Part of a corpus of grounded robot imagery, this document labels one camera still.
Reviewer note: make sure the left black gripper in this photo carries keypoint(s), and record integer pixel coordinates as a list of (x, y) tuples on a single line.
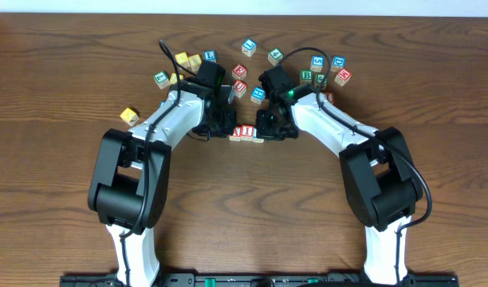
[(228, 129)]

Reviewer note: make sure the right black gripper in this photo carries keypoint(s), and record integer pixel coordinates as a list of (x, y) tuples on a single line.
[(264, 132)]

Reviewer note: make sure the red A block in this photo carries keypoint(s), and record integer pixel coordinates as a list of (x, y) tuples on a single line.
[(237, 134)]

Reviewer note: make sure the blue 2 block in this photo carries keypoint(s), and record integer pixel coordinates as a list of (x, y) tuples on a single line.
[(256, 139)]

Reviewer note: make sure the red i block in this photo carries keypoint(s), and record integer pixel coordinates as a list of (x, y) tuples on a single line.
[(247, 132), (330, 97)]

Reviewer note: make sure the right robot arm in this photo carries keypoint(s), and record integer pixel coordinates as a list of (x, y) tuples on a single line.
[(380, 180)]

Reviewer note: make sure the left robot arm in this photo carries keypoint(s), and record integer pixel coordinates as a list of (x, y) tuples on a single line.
[(130, 180)]

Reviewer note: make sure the blue H block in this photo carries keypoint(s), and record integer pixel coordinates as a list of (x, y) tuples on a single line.
[(257, 95)]

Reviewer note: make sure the red U block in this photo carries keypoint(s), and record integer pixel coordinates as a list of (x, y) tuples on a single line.
[(239, 88)]

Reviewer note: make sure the red E block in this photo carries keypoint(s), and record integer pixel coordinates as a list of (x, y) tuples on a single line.
[(239, 72)]

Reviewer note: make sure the green B block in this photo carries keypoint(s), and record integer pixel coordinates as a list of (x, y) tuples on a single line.
[(306, 77)]

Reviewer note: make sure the yellow block middle left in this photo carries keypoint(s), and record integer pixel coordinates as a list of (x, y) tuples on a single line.
[(174, 78)]

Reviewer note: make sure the yellow block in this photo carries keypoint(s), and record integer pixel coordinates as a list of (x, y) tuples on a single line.
[(130, 116), (183, 60), (174, 78), (195, 62)]

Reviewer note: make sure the blue L block left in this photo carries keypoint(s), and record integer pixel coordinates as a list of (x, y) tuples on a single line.
[(210, 55)]

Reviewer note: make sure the blue l block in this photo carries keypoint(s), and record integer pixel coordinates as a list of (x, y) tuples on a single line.
[(210, 55), (249, 47)]

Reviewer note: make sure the green 4 block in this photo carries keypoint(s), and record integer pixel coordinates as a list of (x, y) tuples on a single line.
[(275, 56)]

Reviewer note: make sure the green L block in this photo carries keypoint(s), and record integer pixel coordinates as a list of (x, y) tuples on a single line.
[(162, 80)]

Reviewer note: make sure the yellow block top left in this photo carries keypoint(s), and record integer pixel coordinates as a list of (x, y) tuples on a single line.
[(183, 60)]

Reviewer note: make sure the blue S block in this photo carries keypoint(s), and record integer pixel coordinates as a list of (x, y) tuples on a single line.
[(317, 63)]

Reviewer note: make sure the blue L block top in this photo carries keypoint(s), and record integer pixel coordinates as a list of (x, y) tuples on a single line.
[(249, 47)]

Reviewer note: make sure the red M block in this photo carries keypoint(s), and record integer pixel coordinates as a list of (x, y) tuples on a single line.
[(342, 77)]

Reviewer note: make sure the blue D block right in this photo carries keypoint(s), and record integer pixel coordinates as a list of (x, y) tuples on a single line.
[(337, 64)]

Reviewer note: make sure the yellow block far left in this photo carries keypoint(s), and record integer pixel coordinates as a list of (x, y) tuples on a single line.
[(130, 116)]

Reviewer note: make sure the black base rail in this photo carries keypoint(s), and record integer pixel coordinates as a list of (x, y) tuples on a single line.
[(212, 280)]

